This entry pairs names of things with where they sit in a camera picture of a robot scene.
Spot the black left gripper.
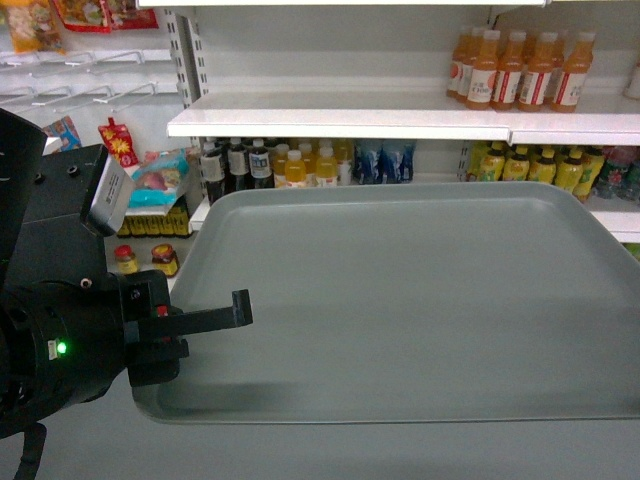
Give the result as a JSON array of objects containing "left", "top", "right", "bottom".
[{"left": 117, "top": 270, "right": 253, "bottom": 388}]

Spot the grey rectangular serving tray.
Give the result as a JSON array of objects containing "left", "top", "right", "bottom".
[{"left": 133, "top": 182, "right": 639, "bottom": 424}]

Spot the red lid sauce jar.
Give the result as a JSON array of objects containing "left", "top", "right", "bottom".
[{"left": 151, "top": 243, "right": 180, "bottom": 278}]

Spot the red spout sauce pouch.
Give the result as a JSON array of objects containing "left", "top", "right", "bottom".
[{"left": 98, "top": 117, "right": 140, "bottom": 174}]

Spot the white middle shelf board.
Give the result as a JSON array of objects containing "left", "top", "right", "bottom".
[{"left": 167, "top": 90, "right": 639, "bottom": 146}]

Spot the yellow chips snack bag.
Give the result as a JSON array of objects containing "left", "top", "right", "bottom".
[{"left": 1, "top": 0, "right": 65, "bottom": 54}]

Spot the orange juice bottle C100 front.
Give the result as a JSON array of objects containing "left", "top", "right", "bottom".
[{"left": 465, "top": 30, "right": 501, "bottom": 110}]

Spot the orange juice bottle red stripe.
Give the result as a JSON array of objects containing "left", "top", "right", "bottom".
[{"left": 490, "top": 30, "right": 526, "bottom": 110}]

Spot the orange juice bottle back left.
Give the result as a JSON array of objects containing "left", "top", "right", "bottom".
[{"left": 446, "top": 25, "right": 472, "bottom": 98}]

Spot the orange juice bottle far right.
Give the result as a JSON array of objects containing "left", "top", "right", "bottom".
[{"left": 551, "top": 31, "right": 596, "bottom": 113}]

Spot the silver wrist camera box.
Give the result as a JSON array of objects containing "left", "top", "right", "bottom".
[{"left": 80, "top": 155, "right": 135, "bottom": 237}]

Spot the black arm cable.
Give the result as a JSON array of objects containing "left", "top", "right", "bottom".
[{"left": 12, "top": 422, "right": 49, "bottom": 480}]

